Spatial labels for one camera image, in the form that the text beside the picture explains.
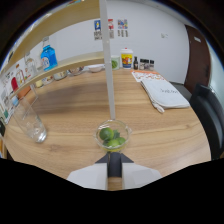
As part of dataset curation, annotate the two-tier wooden shelf rack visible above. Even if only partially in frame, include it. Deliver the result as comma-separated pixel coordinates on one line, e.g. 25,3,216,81
0,0,117,122

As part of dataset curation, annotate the clear bottle with orange cap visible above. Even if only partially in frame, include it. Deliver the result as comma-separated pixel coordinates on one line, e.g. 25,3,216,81
14,64,26,86

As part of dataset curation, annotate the black chair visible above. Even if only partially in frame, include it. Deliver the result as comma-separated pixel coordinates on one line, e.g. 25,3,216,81
189,83,224,161

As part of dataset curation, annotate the white cloth pouch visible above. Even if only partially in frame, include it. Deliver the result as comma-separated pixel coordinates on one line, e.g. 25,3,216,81
140,78,191,114

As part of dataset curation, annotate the multicolour poster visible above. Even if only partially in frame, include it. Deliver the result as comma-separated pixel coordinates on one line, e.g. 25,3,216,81
116,18,129,39

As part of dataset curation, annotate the clear drinking glass with ice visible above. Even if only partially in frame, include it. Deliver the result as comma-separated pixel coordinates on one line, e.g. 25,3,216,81
11,96,48,144

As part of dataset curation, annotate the blue and yellow poster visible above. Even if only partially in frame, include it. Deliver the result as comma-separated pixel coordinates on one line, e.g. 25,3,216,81
93,19,102,41

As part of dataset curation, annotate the wide white bowl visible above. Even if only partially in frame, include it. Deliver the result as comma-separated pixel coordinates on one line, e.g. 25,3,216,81
86,63,105,74

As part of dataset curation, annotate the red poster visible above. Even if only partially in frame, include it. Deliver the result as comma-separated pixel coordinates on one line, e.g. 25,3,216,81
107,18,116,40

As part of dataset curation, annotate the blue liquid bottle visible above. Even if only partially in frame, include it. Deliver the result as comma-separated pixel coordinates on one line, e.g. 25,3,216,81
40,36,59,72

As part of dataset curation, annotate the glass bowl of limes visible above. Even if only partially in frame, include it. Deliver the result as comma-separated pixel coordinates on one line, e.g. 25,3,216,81
94,118,133,154

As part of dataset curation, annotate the orange printed booklet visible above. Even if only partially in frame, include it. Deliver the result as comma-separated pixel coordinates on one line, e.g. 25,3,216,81
131,69,166,83

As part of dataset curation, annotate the brown door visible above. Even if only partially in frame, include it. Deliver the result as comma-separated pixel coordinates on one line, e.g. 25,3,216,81
183,24,213,95

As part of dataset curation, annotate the yellow tub with white lid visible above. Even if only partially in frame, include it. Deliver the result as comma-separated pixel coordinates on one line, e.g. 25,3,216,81
120,47,135,70

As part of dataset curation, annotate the blue patterned bowl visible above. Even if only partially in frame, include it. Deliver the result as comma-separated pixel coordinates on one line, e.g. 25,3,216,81
52,70,68,81

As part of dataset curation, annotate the clear bottle with red label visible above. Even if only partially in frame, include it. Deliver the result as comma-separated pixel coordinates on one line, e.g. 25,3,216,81
24,54,38,80

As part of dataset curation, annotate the green and white mug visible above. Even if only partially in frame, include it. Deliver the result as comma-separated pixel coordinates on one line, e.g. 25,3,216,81
110,54,121,71

